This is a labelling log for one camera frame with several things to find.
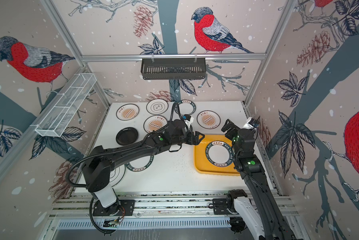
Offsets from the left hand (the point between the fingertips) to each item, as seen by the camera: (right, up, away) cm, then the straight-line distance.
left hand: (200, 136), depth 76 cm
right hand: (+15, +6, -3) cm, 17 cm away
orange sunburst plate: (-53, +13, +40) cm, 68 cm away
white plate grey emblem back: (-30, +18, +42) cm, 55 cm away
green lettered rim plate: (+14, -13, +16) cm, 25 cm away
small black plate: (-48, -4, +25) cm, 54 cm away
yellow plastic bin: (+2, -19, +10) cm, 22 cm away
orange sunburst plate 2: (+10, +8, +35) cm, 37 cm away
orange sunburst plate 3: (-31, +5, +33) cm, 46 cm away
